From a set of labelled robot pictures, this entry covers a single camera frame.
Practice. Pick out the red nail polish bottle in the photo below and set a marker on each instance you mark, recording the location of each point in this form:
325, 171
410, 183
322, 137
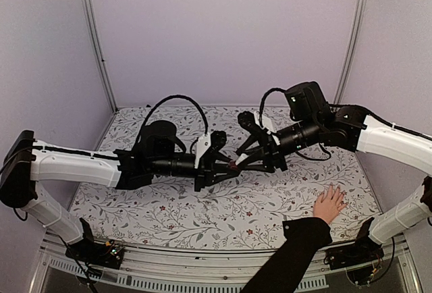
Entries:
233, 167

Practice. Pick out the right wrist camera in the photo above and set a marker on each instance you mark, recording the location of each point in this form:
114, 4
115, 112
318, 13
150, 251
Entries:
249, 121

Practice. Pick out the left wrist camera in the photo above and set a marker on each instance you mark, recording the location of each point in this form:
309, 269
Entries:
208, 147

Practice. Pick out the black sleeved forearm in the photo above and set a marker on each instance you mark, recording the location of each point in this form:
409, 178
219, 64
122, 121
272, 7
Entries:
287, 266

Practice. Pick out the right aluminium frame post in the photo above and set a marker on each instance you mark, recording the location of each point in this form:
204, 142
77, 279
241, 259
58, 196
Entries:
359, 12

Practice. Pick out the white nail polish cap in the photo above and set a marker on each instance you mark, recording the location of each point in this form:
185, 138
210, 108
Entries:
240, 159

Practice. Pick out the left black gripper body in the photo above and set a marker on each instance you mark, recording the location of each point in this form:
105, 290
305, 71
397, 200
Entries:
204, 171

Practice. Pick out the left aluminium frame post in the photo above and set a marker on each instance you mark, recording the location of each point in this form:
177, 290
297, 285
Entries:
89, 15

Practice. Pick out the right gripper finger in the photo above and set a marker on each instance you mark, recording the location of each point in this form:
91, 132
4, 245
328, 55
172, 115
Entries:
253, 146
255, 166

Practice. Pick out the aluminium frame post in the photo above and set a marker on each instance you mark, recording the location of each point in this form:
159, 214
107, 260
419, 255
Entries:
89, 15
359, 12

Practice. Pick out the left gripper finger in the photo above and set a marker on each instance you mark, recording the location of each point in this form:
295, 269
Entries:
221, 158
225, 174

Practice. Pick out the floral patterned table mat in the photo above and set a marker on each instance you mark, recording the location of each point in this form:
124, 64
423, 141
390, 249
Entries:
245, 213

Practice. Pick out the front aluminium rail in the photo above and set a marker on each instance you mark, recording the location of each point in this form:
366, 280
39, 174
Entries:
157, 269

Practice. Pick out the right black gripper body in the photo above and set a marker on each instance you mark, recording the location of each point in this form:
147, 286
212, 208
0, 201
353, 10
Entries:
274, 157

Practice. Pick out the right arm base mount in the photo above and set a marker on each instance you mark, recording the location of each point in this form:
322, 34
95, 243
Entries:
362, 250

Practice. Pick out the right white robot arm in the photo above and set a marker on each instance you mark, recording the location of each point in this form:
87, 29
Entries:
350, 127

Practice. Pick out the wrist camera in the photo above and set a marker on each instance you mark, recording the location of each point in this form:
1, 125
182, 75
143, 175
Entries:
208, 147
249, 121

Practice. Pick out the person's bare hand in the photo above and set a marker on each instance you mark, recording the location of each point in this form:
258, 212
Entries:
329, 204

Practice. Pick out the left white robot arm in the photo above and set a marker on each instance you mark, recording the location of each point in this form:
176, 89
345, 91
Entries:
157, 152

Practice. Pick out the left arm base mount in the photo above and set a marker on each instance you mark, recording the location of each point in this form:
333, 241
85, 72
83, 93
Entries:
108, 254

